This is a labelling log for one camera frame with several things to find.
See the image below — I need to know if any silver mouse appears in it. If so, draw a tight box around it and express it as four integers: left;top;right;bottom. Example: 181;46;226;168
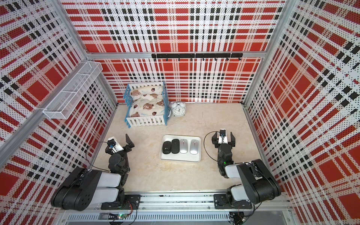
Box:
179;139;188;154
189;139;199;155

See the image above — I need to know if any white plastic storage tray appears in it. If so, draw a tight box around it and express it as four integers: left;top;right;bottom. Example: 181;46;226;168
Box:
159;135;202;163

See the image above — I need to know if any black mouse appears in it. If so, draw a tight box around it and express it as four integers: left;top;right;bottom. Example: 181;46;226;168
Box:
171;139;180;154
162;141;172;155

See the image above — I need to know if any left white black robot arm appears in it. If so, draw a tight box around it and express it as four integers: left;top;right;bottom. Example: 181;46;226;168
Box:
50;134;135;211

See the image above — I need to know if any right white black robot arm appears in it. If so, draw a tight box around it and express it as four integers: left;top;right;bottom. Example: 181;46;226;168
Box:
211;129;282;208

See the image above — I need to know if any blue white toy crib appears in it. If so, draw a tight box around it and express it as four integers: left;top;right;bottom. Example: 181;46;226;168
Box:
123;82;170;128

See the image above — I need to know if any bear print blanket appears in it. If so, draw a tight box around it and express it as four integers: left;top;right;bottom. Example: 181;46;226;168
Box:
129;98;165;117

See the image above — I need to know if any white twin bell alarm clock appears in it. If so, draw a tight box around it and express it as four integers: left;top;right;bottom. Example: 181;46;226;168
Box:
171;101;186;117

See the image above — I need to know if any bear print pillow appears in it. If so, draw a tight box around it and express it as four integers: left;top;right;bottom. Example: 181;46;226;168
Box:
130;86;163;100

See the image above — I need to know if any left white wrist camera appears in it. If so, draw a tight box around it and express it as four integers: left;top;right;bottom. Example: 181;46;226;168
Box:
107;137;124;153

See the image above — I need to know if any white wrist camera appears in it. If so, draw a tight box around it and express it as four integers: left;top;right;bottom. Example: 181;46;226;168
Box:
107;137;124;153
218;129;228;144

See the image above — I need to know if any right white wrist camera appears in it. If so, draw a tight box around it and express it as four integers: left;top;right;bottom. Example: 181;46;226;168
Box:
218;129;228;144

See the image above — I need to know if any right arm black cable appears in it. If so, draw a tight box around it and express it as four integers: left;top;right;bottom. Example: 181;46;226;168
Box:
203;131;220;163

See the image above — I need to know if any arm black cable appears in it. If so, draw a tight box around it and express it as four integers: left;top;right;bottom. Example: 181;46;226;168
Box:
85;141;111;173
203;131;220;163

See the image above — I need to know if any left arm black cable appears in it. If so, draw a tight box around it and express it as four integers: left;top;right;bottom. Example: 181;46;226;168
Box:
85;141;111;173

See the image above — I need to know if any white wire mesh basket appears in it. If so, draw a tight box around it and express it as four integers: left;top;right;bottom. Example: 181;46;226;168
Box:
43;61;103;120

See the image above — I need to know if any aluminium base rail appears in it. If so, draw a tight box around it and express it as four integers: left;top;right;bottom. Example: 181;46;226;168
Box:
55;190;297;225

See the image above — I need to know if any green circuit board with wires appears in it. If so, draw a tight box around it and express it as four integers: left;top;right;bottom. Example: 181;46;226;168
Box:
107;202;138;225

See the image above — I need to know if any black connector under rail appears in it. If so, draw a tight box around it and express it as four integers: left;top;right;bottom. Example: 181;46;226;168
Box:
229;203;262;225

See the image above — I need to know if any black wall hook rail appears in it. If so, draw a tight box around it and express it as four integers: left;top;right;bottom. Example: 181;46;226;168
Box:
151;53;244;60

